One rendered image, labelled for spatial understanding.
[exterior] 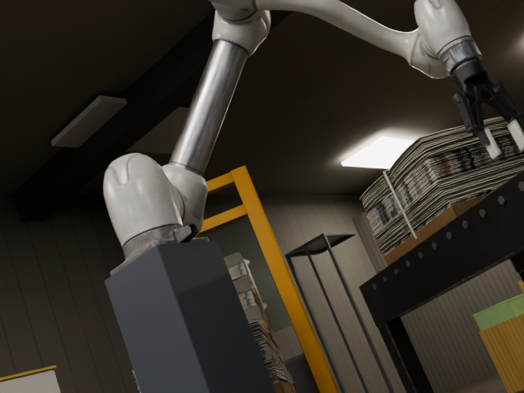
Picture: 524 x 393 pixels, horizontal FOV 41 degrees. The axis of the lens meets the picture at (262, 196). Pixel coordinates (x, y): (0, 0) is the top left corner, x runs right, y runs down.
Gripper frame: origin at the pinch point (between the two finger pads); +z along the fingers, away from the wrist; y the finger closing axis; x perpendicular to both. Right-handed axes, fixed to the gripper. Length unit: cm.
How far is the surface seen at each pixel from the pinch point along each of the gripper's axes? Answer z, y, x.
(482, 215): 15.9, 23.6, 10.4
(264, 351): 19, 51, -63
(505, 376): 79, -242, -387
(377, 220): -1.5, 13.5, -43.1
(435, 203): 5.1, 14.0, -14.8
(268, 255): -40, -21, -217
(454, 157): -2.9, 6.4, -10.4
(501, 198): 15.2, 23.5, 17.6
